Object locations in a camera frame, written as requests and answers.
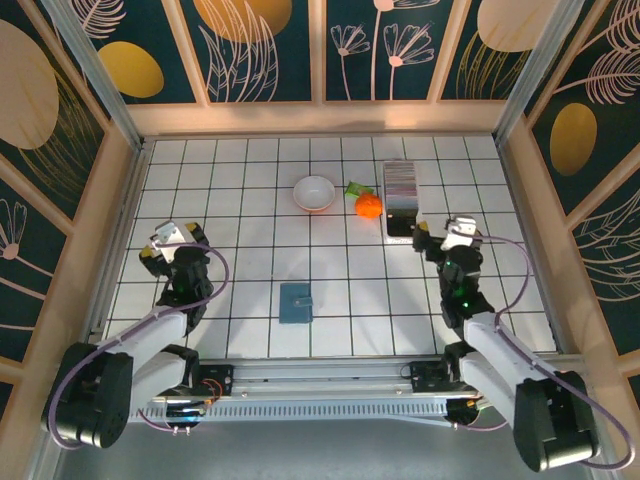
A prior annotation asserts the blue leather card holder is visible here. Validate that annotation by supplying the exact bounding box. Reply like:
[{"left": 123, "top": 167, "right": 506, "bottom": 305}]
[{"left": 278, "top": 282, "right": 314, "bottom": 326}]

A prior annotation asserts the row of plastic cards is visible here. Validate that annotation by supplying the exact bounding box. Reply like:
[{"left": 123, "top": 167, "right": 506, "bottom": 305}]
[{"left": 382, "top": 160, "right": 420, "bottom": 239}]

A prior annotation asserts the orange toy fruit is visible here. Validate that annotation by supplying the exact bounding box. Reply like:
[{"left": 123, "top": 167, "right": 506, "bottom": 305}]
[{"left": 354, "top": 193, "right": 384, "bottom": 220}]

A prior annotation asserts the white bowl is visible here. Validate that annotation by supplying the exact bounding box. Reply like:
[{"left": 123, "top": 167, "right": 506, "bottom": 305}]
[{"left": 292, "top": 175, "right": 337, "bottom": 215}]

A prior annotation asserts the black controller board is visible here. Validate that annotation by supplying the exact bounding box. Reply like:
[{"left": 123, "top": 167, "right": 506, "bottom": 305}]
[
  {"left": 164, "top": 401, "right": 207, "bottom": 427},
  {"left": 446, "top": 397, "right": 503, "bottom": 429}
]

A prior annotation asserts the aluminium table side rail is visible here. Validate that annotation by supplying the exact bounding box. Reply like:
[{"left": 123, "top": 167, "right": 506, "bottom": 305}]
[
  {"left": 87, "top": 142, "right": 151, "bottom": 346},
  {"left": 497, "top": 142, "right": 571, "bottom": 354}
]

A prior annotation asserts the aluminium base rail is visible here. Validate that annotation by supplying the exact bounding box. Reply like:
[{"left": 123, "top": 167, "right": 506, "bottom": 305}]
[{"left": 144, "top": 355, "right": 586, "bottom": 401}]

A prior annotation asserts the aluminium frame post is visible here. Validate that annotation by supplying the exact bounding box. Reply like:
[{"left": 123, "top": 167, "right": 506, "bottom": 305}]
[
  {"left": 492, "top": 0, "right": 586, "bottom": 146},
  {"left": 42, "top": 0, "right": 147, "bottom": 151}
]

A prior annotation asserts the white slotted cable duct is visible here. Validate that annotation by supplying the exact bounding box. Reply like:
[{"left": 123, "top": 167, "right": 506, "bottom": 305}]
[{"left": 127, "top": 399, "right": 451, "bottom": 427}]

